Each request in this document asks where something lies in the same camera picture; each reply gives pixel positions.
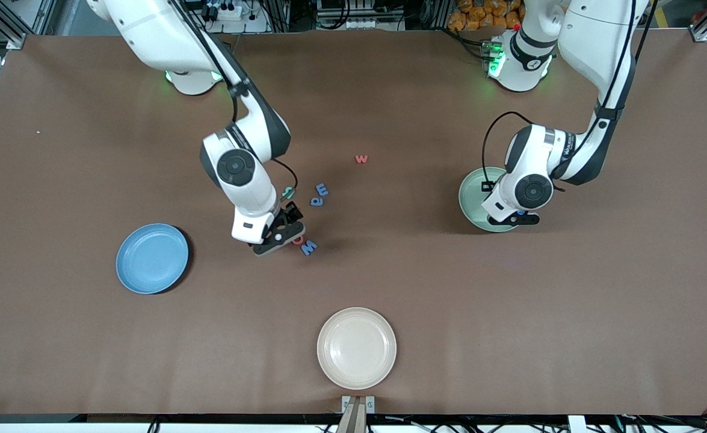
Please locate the teal letter R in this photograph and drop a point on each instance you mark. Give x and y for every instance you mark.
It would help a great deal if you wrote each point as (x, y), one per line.
(290, 193)

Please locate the beige plate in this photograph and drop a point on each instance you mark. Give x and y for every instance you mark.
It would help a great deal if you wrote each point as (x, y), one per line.
(356, 349)

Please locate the black electronics rack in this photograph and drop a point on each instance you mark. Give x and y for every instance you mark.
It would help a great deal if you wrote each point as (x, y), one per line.
(359, 12)

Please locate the brown table cover sheet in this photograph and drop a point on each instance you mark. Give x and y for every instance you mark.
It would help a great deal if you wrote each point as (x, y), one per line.
(509, 300)

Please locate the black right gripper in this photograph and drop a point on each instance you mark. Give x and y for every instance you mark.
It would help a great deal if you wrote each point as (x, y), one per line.
(289, 213)

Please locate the blue letter W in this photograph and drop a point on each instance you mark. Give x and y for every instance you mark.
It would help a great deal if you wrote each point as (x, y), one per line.
(309, 247)

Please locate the white power strip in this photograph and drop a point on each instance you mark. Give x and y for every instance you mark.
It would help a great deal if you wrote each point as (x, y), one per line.
(233, 11)

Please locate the bag of orange items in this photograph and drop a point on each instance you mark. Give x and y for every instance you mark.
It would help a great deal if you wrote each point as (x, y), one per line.
(479, 15)

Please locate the green plate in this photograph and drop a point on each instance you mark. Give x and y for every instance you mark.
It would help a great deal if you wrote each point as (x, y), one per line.
(470, 204)

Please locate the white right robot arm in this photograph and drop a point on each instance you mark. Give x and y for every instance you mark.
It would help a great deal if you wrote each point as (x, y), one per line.
(148, 30)

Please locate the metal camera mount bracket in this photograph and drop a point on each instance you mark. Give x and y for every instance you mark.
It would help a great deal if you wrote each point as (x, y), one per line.
(358, 415)

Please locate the blue plate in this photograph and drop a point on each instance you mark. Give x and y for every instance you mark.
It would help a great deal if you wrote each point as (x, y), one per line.
(148, 258)

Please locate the blue letter e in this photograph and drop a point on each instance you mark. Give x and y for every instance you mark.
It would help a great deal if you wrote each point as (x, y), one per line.
(322, 190)

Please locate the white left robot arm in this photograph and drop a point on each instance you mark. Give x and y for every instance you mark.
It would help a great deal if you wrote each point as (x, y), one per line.
(594, 36)

